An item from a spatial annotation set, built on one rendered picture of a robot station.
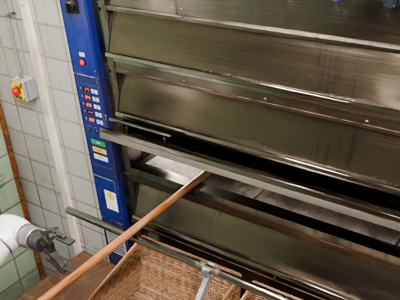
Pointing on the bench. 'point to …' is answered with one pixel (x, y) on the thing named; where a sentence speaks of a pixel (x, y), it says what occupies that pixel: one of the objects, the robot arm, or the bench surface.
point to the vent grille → (118, 247)
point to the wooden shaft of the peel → (122, 238)
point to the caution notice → (111, 200)
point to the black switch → (72, 6)
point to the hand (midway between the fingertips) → (73, 257)
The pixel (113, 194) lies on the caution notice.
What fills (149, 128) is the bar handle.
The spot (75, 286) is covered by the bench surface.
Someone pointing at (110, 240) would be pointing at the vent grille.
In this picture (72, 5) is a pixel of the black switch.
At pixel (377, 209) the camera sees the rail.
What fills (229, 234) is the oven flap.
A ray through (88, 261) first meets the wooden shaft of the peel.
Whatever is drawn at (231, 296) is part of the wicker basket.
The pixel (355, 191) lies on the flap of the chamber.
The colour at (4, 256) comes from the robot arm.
